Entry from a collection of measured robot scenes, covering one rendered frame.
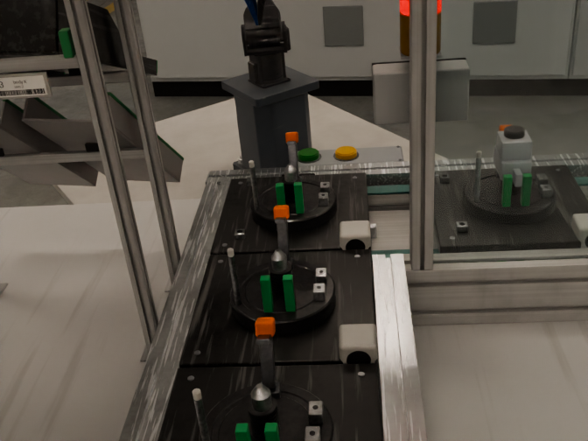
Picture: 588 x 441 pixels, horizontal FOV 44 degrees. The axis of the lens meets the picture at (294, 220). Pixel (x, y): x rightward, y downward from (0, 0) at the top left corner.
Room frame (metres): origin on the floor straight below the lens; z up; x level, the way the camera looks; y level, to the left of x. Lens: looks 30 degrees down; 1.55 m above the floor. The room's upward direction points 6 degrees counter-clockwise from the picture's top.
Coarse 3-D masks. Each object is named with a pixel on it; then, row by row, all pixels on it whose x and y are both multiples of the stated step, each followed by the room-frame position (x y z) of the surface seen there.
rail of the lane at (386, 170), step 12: (264, 168) 1.21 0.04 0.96; (276, 168) 1.21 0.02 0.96; (300, 168) 1.20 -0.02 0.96; (312, 168) 1.19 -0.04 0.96; (324, 168) 1.19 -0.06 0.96; (336, 168) 1.18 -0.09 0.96; (348, 168) 1.18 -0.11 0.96; (360, 168) 1.17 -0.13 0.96; (372, 168) 1.17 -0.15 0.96; (384, 168) 1.17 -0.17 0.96; (396, 168) 1.16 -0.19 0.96; (408, 168) 1.16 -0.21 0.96; (216, 180) 1.18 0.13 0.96; (228, 180) 1.18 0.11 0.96; (372, 180) 1.15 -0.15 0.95; (384, 180) 1.14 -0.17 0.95; (396, 180) 1.14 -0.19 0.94; (408, 180) 1.14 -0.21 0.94
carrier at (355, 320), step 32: (224, 256) 0.91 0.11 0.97; (256, 256) 0.90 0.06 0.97; (320, 256) 0.88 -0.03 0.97; (352, 256) 0.88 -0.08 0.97; (224, 288) 0.83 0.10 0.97; (256, 288) 0.79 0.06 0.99; (288, 288) 0.74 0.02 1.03; (320, 288) 0.76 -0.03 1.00; (352, 288) 0.80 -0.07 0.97; (192, 320) 0.76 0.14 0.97; (224, 320) 0.76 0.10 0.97; (288, 320) 0.72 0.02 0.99; (320, 320) 0.73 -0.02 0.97; (352, 320) 0.73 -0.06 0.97; (192, 352) 0.70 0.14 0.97; (224, 352) 0.69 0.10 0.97; (256, 352) 0.69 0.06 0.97; (288, 352) 0.68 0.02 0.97; (320, 352) 0.68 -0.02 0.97; (352, 352) 0.66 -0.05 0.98
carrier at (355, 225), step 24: (288, 168) 1.03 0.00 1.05; (240, 192) 1.10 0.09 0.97; (264, 192) 1.06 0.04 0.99; (288, 192) 1.02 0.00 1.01; (312, 192) 1.04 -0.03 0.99; (336, 192) 1.07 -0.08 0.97; (360, 192) 1.06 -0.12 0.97; (240, 216) 1.02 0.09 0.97; (264, 216) 0.98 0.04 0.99; (312, 216) 0.97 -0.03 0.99; (336, 216) 0.99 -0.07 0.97; (360, 216) 0.99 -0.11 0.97; (216, 240) 0.96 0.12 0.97; (240, 240) 0.95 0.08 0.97; (264, 240) 0.94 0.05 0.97; (312, 240) 0.93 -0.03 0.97; (336, 240) 0.93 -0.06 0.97; (360, 240) 0.90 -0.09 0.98
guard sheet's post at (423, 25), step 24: (432, 0) 0.84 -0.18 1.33; (432, 24) 0.84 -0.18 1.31; (432, 48) 0.84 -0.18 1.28; (432, 72) 0.84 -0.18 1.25; (432, 96) 0.84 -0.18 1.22; (432, 120) 0.84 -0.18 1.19; (432, 144) 0.84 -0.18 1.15; (432, 168) 0.84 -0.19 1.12; (432, 192) 0.84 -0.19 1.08; (432, 216) 0.84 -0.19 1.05; (432, 240) 0.84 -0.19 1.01; (432, 264) 0.84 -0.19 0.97
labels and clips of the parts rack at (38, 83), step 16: (64, 32) 0.83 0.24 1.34; (64, 48) 0.83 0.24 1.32; (0, 80) 0.84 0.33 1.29; (16, 80) 0.84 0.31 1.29; (32, 80) 0.84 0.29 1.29; (48, 80) 0.84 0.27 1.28; (0, 96) 0.84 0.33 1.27; (16, 96) 0.84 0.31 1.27; (32, 96) 0.84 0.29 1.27; (48, 96) 0.84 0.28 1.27; (96, 144) 1.01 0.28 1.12; (0, 160) 1.03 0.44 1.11; (16, 160) 1.02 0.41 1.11; (32, 160) 1.02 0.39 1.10; (48, 160) 1.02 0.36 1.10; (64, 160) 1.02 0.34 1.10; (80, 160) 1.01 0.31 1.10; (96, 160) 1.01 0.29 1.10
